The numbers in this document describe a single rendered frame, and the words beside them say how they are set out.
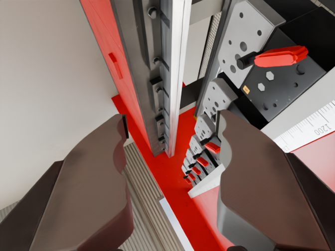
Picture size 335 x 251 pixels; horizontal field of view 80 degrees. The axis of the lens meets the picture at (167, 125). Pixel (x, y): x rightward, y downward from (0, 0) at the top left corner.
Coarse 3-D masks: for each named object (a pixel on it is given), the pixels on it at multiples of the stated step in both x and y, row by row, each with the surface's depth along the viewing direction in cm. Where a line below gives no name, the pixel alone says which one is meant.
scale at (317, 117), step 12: (324, 108) 26; (312, 120) 29; (324, 120) 27; (288, 132) 34; (300, 132) 32; (312, 132) 30; (324, 132) 28; (288, 144) 36; (300, 144) 33; (216, 180) 87
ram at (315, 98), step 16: (320, 80) 25; (304, 96) 28; (320, 96) 26; (288, 112) 32; (304, 112) 30; (272, 128) 38; (288, 128) 34; (320, 144) 30; (304, 160) 34; (320, 160) 31; (208, 176) 95; (320, 176) 33; (192, 192) 165; (208, 192) 112; (208, 208) 135; (208, 224) 171; (224, 240) 139
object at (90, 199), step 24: (120, 120) 11; (96, 144) 9; (120, 144) 9; (72, 168) 8; (96, 168) 8; (120, 168) 10; (72, 192) 7; (96, 192) 7; (120, 192) 7; (48, 216) 6; (72, 216) 6; (96, 216) 6; (120, 216) 6; (48, 240) 6; (72, 240) 6; (96, 240) 6; (120, 240) 7
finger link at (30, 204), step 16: (48, 176) 8; (32, 192) 7; (48, 192) 7; (16, 208) 6; (32, 208) 6; (0, 224) 6; (16, 224) 6; (32, 224) 6; (0, 240) 6; (16, 240) 6; (32, 240) 6
